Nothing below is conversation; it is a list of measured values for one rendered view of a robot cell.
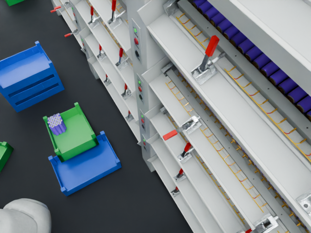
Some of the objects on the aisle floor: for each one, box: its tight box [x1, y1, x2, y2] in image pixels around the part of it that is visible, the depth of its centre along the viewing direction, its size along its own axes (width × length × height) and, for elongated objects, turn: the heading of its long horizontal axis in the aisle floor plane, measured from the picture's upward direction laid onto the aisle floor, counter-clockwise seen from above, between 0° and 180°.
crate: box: [48, 131, 122, 196], centre depth 136 cm, size 30×20×8 cm
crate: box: [43, 102, 100, 163], centre depth 141 cm, size 30×20×8 cm
